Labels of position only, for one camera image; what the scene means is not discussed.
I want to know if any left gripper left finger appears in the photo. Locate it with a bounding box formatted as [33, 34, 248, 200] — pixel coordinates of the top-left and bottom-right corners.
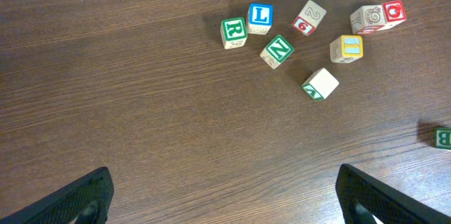
[1, 166, 114, 223]

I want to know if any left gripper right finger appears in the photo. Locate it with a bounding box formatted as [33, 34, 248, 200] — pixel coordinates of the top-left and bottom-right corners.
[335, 163, 450, 224]

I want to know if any beige engraved wooden block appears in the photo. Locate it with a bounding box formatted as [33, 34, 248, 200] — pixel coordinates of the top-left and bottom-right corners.
[434, 127, 451, 150]

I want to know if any green edged plain block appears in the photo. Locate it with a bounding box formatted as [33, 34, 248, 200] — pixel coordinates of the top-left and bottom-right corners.
[301, 68, 339, 101]

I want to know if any yellow framed wooden block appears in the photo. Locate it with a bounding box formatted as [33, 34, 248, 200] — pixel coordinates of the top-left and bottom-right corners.
[330, 35, 364, 63]

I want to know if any green N letter block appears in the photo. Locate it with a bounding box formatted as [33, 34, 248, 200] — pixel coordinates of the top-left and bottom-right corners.
[260, 35, 295, 69]

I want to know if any red snail picture block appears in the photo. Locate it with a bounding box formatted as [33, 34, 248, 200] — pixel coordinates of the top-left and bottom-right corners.
[350, 5, 386, 35]

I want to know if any red O letter block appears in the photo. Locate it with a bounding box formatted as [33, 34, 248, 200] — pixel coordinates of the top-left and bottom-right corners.
[381, 0, 407, 30]

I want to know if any number 2 wooden block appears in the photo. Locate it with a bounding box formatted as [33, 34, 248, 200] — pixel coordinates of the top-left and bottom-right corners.
[292, 0, 327, 36]

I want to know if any blue L letter block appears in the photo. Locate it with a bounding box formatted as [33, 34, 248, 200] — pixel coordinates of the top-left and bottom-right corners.
[246, 3, 273, 35]

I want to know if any green R letter block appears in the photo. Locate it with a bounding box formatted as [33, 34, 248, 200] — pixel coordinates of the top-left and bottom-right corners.
[221, 17, 248, 49]

